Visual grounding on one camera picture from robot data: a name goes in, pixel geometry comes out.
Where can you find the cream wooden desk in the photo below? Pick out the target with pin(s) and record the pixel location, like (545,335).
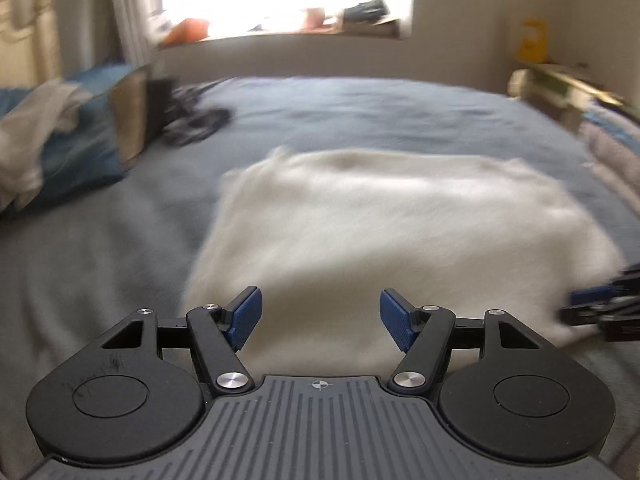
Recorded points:
(565,80)

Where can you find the cream bedpost finial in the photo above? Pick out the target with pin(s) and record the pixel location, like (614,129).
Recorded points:
(517,85)

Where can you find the light blue folded garment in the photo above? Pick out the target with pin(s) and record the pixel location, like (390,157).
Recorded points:
(607,127)

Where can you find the dark brown pillow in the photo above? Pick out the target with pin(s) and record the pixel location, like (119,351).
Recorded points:
(160,102)

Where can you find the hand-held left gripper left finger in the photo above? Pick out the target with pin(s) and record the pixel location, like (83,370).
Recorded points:
(245,317)

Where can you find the cardboard box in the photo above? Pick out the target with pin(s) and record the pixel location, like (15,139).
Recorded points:
(372,27)

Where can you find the grey curtain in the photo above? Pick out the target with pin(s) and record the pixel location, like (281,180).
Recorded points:
(132,10)

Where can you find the beige checked folded garment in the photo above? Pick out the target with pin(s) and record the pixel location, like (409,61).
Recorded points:
(615,165)

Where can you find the grey-blue bed blanket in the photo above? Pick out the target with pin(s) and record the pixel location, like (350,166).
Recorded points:
(350,110)

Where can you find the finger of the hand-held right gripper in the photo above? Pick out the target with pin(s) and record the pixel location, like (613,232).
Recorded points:
(585,316)
(595,294)

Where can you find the cream carved headboard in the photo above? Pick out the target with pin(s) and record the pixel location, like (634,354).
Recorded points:
(25,25)

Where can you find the pink pot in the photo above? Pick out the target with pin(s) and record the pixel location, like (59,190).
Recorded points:
(316,16)

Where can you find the cream deer sweater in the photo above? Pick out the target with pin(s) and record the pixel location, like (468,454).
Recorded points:
(375,220)

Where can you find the dark plaid garment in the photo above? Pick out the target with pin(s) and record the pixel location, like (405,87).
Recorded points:
(200,120)

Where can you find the white cloth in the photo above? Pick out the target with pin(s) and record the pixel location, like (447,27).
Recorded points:
(30,125)

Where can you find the orange bag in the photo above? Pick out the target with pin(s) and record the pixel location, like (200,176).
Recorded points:
(187,31)

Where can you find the dark cloth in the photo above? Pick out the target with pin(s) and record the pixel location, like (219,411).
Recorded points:
(367,10)

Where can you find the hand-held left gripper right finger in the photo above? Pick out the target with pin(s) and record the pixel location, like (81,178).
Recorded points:
(397,317)

